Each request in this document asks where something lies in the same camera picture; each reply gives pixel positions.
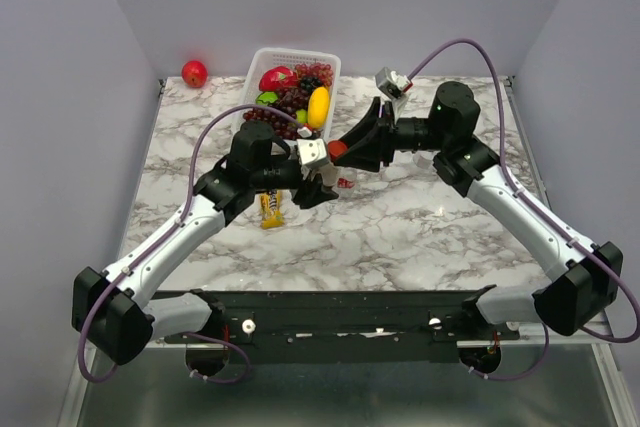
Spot red apple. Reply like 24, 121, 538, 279
181, 60, 208, 89

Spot large red bottle cap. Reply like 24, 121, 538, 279
328, 140, 348, 159

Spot green lime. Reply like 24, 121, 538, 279
296, 109, 308, 125

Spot clear water bottle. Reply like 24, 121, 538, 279
412, 153, 432, 169

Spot brown juice bottle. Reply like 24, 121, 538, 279
318, 161, 340, 188

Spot yellow mango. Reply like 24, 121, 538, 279
307, 86, 330, 129

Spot white plastic fruit basket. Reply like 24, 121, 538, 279
240, 47, 342, 142

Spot red grape bunch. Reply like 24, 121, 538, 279
294, 62, 334, 88

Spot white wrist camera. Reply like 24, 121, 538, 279
296, 138, 330, 170
375, 67, 413, 118

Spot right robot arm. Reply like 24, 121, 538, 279
329, 81, 623, 336

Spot yellow candy packet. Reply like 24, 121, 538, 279
259, 191, 284, 230

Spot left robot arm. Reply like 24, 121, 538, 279
71, 120, 338, 366

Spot dark purple grapes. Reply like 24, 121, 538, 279
242, 81, 318, 140

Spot green apple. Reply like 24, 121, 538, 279
255, 91, 279, 106

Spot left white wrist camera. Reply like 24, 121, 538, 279
296, 138, 330, 170

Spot black mounting base frame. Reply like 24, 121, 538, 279
195, 290, 519, 364

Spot red dragon fruit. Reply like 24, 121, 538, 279
258, 66, 298, 92

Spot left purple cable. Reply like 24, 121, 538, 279
77, 104, 314, 384

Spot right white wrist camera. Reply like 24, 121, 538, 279
375, 67, 413, 118

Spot red label clear bottle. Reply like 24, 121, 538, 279
336, 168, 357, 190

